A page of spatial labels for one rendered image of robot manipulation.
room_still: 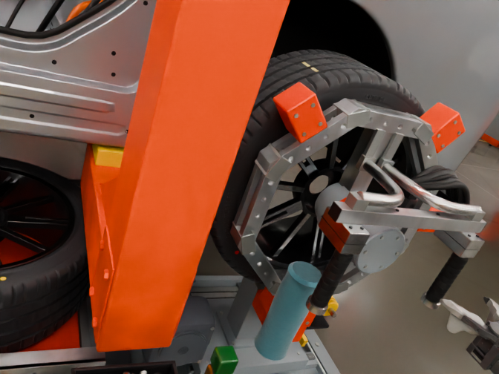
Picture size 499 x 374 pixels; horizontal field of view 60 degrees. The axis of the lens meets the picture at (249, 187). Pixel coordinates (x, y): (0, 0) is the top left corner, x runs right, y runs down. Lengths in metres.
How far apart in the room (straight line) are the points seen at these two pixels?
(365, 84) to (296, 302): 0.53
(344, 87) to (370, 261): 0.40
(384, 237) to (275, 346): 0.38
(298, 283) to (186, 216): 0.34
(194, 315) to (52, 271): 0.40
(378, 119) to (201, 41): 0.48
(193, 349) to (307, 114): 0.76
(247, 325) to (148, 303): 0.63
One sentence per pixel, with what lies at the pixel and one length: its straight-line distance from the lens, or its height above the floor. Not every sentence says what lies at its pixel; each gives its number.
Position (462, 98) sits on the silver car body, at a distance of 1.83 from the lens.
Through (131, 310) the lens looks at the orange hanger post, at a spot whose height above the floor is 0.64.
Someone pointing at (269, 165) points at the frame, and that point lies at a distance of 0.92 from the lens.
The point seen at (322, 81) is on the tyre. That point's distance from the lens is 1.01.
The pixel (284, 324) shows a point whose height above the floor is 0.61.
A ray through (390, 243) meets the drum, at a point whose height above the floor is 0.88.
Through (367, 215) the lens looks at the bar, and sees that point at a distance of 0.85.
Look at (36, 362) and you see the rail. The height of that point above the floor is 0.39.
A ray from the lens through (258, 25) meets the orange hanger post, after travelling 0.70.
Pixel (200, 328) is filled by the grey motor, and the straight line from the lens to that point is 1.30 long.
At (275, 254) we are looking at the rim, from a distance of 1.24.
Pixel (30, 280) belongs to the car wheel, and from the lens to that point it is 1.18.
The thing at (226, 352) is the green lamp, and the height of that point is 0.66.
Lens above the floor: 1.30
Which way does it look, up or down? 25 degrees down
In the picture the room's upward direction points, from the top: 21 degrees clockwise
